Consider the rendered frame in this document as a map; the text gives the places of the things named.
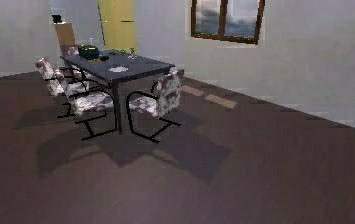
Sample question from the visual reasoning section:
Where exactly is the white patterned cantilever chair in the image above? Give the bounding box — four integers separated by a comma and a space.
34, 57, 90, 119
53, 70, 119, 142
62, 44, 81, 57
125, 70, 183, 145

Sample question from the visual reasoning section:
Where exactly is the dark grey dining table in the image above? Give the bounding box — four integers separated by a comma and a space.
60, 49, 176, 136

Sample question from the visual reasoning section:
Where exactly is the white plate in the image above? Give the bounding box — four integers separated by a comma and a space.
108, 65, 129, 74

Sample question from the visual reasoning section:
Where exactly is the brown framed window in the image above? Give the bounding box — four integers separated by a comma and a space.
190, 0, 266, 46

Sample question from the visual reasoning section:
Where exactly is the yellow room door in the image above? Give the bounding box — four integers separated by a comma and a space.
97, 0, 138, 54

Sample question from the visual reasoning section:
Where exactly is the brown wooden cabinet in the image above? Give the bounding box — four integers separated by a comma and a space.
54, 22, 77, 48

